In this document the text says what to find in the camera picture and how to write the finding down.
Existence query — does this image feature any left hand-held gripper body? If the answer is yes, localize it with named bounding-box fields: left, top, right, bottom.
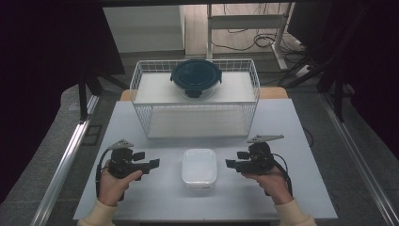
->
left=107, top=139, right=143, bottom=181

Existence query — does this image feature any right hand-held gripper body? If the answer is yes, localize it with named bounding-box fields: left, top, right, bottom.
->
left=238, top=134, right=285, bottom=175

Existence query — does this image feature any white wire rack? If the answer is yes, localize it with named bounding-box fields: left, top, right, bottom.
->
left=129, top=58, right=262, bottom=139

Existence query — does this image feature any round container with teal lid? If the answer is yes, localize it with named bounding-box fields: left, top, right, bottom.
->
left=169, top=58, right=223, bottom=100

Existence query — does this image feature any person's left hand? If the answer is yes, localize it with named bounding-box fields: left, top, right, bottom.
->
left=98, top=159, right=144, bottom=207

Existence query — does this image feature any person's right hand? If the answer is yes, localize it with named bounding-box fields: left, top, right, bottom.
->
left=240, top=166, right=295, bottom=205

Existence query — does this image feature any white rectangular lidded container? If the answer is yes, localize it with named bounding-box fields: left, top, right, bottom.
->
left=181, top=148, right=218, bottom=191

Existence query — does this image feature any black stand leg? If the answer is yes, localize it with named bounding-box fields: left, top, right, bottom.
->
left=77, top=73, right=106, bottom=122

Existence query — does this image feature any dark curtain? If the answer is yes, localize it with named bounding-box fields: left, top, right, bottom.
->
left=0, top=0, right=126, bottom=205
left=286, top=0, right=399, bottom=159

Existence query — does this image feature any white cabinet panel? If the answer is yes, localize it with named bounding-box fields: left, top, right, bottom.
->
left=103, top=5, right=186, bottom=54

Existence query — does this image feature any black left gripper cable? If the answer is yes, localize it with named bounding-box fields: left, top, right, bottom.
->
left=94, top=148, right=113, bottom=200

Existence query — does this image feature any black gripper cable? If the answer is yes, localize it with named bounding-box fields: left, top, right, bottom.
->
left=94, top=148, right=113, bottom=200
left=271, top=153, right=295, bottom=198

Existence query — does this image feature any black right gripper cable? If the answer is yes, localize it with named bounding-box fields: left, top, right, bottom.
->
left=271, top=153, right=295, bottom=198

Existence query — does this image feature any aluminium floor rail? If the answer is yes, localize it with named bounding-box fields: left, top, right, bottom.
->
left=29, top=94, right=101, bottom=226
left=319, top=93, right=399, bottom=226

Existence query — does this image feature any black floor cable bundle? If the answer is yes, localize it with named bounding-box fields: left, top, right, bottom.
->
left=210, top=29, right=313, bottom=55

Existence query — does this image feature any white metal frame desk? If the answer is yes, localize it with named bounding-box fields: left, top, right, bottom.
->
left=205, top=3, right=296, bottom=71

